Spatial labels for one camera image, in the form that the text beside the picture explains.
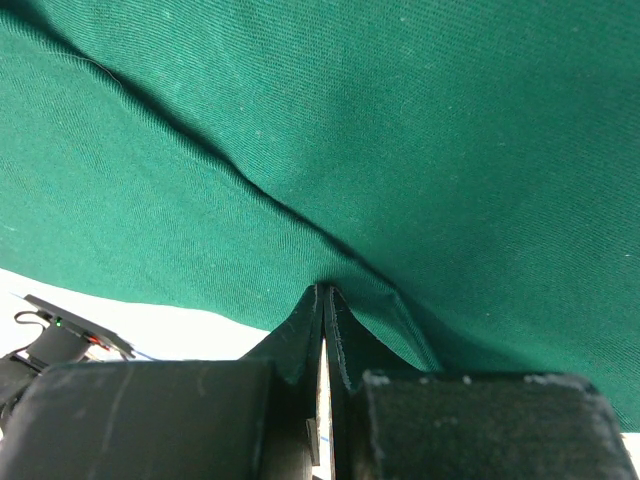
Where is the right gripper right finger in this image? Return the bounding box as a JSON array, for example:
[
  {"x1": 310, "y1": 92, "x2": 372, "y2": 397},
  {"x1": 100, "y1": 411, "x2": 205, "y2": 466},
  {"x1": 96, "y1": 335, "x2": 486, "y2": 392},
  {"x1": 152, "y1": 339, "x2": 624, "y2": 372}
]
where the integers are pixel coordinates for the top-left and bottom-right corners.
[{"x1": 323, "y1": 286, "x2": 637, "y2": 479}]

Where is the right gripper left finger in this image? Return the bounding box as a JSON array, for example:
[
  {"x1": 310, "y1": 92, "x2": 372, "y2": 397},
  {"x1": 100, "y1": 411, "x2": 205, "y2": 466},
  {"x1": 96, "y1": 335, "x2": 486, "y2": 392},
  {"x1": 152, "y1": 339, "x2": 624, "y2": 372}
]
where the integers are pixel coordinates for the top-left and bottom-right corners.
[{"x1": 1, "y1": 285, "x2": 323, "y2": 479}]

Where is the green surgical cloth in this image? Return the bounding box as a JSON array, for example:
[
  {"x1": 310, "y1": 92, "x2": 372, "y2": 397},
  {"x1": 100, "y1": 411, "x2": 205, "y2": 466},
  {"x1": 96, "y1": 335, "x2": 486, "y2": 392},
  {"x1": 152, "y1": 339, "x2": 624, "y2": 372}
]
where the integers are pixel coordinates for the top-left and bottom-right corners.
[{"x1": 1, "y1": 1, "x2": 639, "y2": 432}]

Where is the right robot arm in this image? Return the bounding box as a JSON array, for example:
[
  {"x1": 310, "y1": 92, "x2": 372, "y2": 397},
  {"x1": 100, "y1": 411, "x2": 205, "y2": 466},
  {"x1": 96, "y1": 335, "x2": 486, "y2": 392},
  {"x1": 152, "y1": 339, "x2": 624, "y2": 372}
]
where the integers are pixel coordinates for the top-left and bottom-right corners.
[{"x1": 1, "y1": 284, "x2": 637, "y2": 479}]

